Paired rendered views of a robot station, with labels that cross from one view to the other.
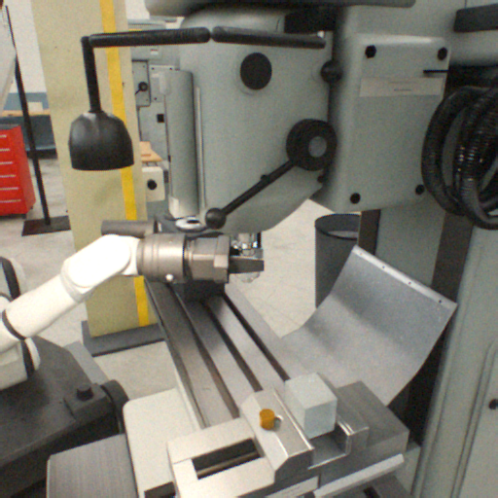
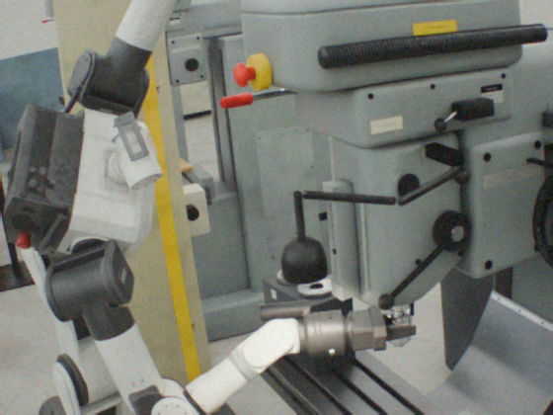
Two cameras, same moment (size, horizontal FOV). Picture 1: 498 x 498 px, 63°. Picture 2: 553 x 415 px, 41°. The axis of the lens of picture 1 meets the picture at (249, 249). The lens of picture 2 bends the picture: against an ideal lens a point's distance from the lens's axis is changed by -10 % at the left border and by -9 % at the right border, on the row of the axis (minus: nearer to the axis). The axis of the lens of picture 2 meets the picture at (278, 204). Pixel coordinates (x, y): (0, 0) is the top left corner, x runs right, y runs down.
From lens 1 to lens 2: 0.80 m
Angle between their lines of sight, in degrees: 5
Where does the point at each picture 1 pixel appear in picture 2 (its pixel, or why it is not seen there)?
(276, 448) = not seen: outside the picture
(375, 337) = (515, 378)
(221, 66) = (382, 185)
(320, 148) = (459, 234)
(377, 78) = (495, 173)
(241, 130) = (400, 229)
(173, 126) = (340, 227)
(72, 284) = (248, 366)
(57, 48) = not seen: hidden behind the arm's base
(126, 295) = (175, 374)
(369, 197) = (499, 262)
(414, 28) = (514, 130)
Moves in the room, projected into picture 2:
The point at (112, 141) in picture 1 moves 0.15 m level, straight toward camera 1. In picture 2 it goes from (319, 261) to (358, 296)
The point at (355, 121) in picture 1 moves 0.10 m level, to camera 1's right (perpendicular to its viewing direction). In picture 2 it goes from (482, 207) to (532, 201)
